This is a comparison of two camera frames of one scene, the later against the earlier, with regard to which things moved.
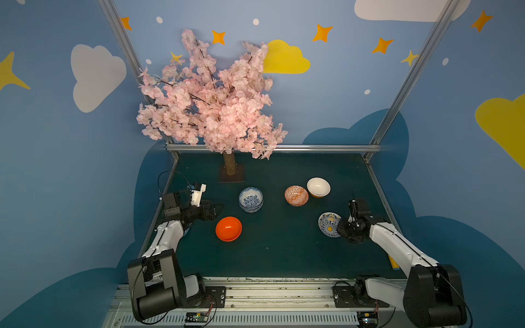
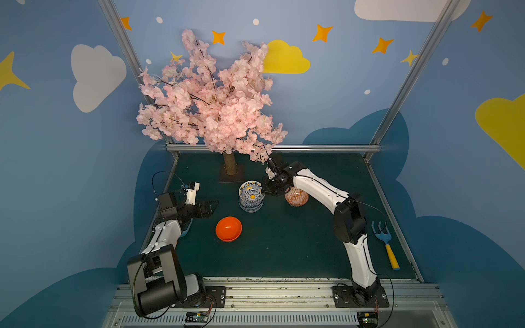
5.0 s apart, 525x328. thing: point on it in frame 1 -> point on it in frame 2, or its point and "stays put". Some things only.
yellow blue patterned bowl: [328, 224] -> [251, 190]
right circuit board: [368, 319] stays put
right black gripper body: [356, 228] -> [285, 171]
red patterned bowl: [297, 196] stays put
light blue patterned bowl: [251, 203] stays put
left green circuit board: [197, 317] stays put
